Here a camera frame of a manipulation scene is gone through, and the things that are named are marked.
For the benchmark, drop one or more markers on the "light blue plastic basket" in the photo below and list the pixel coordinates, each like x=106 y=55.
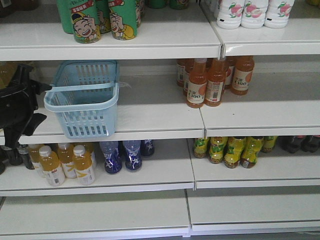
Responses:
x=84 y=97

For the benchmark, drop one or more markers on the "green cartoon tea can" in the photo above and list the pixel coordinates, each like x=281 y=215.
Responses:
x=80 y=18
x=123 y=19

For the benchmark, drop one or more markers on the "blue sports drink bottle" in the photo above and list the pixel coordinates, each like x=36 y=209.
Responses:
x=133 y=160
x=147 y=147
x=112 y=161

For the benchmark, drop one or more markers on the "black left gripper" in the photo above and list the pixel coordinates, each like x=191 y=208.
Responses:
x=18 y=102

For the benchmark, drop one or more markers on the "yellow lemon tea bottle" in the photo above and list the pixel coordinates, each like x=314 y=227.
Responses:
x=250 y=153
x=269 y=143
x=235 y=146
x=200 y=147
x=217 y=148

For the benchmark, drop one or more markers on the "white metal shelving unit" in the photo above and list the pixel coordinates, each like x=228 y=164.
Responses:
x=174 y=195

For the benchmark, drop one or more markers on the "white peach drink bottle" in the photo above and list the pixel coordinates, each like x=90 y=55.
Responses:
x=277 y=14
x=254 y=13
x=230 y=13

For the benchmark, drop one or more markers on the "dark tea bottle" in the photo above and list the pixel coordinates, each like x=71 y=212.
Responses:
x=12 y=155
x=25 y=156

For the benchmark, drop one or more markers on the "coke bottle red label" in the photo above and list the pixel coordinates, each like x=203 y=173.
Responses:
x=291 y=143
x=311 y=143

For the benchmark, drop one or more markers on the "orange C100 juice bottle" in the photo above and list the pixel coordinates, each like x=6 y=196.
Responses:
x=197 y=84
x=243 y=74

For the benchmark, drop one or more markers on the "yellow orange drink bottle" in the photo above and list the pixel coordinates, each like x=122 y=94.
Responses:
x=83 y=165
x=65 y=155
x=51 y=166

